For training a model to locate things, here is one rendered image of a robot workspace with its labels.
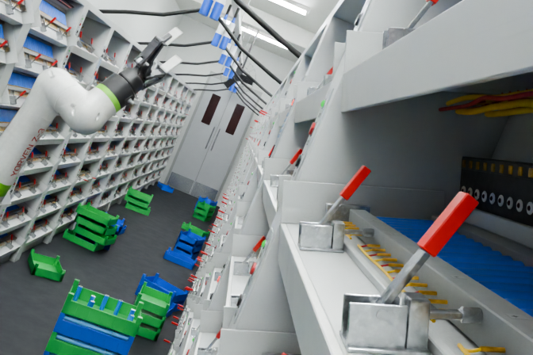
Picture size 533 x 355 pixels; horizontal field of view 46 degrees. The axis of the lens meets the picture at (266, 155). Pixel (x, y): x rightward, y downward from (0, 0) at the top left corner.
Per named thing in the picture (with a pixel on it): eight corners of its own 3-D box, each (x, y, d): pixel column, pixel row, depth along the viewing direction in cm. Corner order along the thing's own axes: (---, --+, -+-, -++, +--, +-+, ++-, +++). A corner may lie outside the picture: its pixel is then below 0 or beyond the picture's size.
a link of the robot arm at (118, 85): (94, 76, 176) (97, 93, 184) (123, 102, 173) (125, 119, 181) (111, 63, 178) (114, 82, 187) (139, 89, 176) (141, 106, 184)
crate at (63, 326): (52, 331, 242) (60, 312, 242) (60, 313, 262) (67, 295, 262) (127, 356, 248) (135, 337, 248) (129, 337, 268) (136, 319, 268)
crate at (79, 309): (60, 312, 242) (68, 292, 242) (67, 295, 262) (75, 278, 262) (135, 337, 248) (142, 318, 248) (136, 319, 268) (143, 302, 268)
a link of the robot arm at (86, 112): (86, 149, 176) (80, 128, 167) (56, 121, 180) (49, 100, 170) (124, 119, 182) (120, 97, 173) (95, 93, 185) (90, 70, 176)
